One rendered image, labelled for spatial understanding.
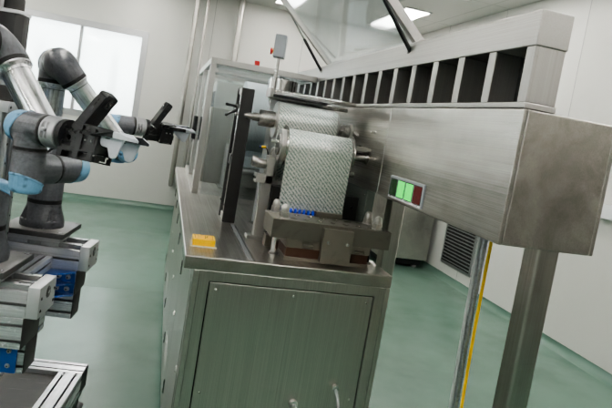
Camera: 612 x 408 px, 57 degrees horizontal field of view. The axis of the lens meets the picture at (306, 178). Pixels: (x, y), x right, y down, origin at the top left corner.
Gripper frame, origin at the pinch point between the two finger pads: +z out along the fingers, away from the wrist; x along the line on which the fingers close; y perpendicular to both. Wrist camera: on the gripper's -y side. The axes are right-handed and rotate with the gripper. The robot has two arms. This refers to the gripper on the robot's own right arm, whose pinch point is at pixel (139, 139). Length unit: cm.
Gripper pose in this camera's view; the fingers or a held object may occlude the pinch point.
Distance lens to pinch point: 130.3
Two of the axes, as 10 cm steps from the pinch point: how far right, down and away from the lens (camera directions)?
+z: 9.3, 1.9, -3.2
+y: -2.1, 9.8, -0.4
